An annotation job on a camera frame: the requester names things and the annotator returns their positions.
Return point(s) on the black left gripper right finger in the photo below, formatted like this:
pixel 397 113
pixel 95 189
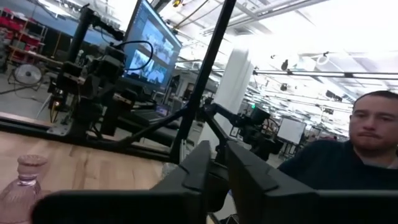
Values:
pixel 280 205

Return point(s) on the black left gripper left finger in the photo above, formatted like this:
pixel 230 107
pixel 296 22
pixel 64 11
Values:
pixel 174 202

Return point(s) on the pink ribbed glass candle holder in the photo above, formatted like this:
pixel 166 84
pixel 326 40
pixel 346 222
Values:
pixel 18 199

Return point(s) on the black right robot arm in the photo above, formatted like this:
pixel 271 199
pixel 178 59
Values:
pixel 79 34

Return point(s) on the black background robot arm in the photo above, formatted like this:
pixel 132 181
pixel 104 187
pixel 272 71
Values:
pixel 258 116

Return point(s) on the person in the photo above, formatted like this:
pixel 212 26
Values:
pixel 342 168

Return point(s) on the white whiteboard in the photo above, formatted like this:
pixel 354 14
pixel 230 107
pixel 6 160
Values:
pixel 291 130

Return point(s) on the open laptop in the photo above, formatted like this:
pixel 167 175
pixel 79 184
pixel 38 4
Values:
pixel 162 110

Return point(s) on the white building pillar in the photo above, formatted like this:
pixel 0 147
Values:
pixel 233 81

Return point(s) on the large black display monitor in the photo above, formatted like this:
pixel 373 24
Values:
pixel 152 46

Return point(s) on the white round floor fan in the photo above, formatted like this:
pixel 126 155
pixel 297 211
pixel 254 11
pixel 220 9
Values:
pixel 28 74

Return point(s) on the red storage rack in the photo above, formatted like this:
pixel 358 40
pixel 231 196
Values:
pixel 18 25

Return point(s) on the black rig frame post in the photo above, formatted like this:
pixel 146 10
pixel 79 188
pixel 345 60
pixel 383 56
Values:
pixel 205 68

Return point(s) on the black table edge rail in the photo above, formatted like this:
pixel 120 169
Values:
pixel 31 127

